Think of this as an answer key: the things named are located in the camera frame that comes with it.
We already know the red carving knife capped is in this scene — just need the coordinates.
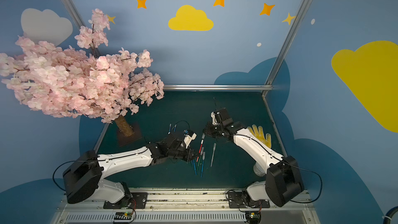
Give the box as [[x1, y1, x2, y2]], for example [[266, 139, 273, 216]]
[[196, 133, 206, 162]]

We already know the right round green circuit board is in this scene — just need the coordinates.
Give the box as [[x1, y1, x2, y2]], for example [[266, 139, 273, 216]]
[[245, 212, 262, 224]]

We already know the right slanted aluminium frame post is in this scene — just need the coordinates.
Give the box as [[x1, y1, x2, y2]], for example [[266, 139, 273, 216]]
[[262, 0, 313, 100]]

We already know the lower blue carving knife capped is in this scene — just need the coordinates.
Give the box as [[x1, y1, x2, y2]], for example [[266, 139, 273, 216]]
[[201, 152, 206, 177]]

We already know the yellow work glove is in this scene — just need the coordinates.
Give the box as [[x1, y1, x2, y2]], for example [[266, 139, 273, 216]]
[[248, 124, 272, 148]]

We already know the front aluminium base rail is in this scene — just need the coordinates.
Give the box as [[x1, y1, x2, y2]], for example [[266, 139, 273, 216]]
[[51, 188, 320, 224]]

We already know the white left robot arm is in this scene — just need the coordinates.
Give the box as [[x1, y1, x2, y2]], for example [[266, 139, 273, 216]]
[[63, 130, 197, 208]]

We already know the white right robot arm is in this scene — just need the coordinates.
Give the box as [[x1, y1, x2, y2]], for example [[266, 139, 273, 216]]
[[204, 108, 304, 207]]

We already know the pink artificial blossom tree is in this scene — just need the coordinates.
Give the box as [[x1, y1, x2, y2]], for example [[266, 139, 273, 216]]
[[1, 9, 164, 136]]

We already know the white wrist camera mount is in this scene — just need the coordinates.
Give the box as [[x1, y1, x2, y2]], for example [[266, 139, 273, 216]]
[[210, 112, 219, 125], [183, 130, 197, 149]]

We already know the horizontal aluminium frame rail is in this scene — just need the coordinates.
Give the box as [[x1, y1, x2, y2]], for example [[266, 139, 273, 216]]
[[164, 85, 273, 92]]

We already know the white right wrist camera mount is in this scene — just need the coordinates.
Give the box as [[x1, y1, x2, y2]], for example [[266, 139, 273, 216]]
[[210, 112, 219, 125]]

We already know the short blue carving knife capped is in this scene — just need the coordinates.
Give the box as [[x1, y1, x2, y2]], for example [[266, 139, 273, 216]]
[[192, 160, 198, 175]]

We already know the dark square tree base plate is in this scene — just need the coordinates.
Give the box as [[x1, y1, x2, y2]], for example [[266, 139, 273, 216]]
[[116, 122, 144, 147]]

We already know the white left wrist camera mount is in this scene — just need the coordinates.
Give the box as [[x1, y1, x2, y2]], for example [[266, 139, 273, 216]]
[[183, 130, 197, 149]]

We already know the left green circuit board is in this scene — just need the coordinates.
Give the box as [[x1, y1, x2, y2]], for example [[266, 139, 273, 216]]
[[113, 212, 134, 224]]

